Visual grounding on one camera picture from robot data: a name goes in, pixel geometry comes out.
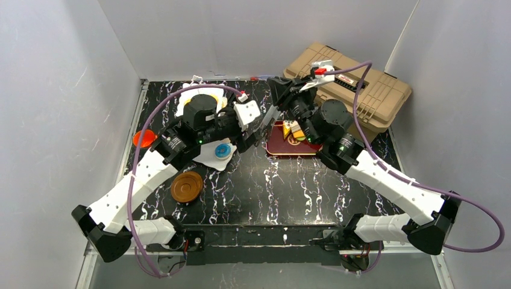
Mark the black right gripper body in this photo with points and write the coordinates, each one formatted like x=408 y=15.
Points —
x=285 y=101

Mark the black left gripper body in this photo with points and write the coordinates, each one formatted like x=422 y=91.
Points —
x=245 y=135

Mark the metal serving tongs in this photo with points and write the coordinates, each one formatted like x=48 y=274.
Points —
x=267 y=122

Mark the white triangle cake slice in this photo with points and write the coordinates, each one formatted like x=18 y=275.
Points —
x=295 y=126

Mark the blue sprinkled donut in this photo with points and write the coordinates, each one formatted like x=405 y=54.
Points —
x=222 y=151

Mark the yellow decorated cake slice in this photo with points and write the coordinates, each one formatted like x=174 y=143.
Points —
x=286 y=130

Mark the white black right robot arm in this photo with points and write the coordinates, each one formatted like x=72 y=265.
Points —
x=427 y=216

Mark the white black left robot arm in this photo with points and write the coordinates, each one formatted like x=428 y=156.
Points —
x=193 y=136

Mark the red blue screwdriver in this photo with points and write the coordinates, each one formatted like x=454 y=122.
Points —
x=259 y=78

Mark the red dessert tray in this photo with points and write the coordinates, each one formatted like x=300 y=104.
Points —
x=278 y=147

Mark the chocolate sprinkled donut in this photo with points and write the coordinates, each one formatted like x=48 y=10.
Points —
x=292 y=141

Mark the brown round wooden lid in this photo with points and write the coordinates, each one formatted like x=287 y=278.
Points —
x=186 y=187

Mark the orange plastic cup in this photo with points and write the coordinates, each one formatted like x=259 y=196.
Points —
x=144 y=140

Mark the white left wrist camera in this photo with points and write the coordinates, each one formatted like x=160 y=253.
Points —
x=246 y=111

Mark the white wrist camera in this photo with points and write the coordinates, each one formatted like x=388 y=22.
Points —
x=246 y=111
x=318 y=75

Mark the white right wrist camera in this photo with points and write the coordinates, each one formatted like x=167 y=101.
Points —
x=318 y=75

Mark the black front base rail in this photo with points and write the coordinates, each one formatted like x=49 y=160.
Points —
x=258 y=244

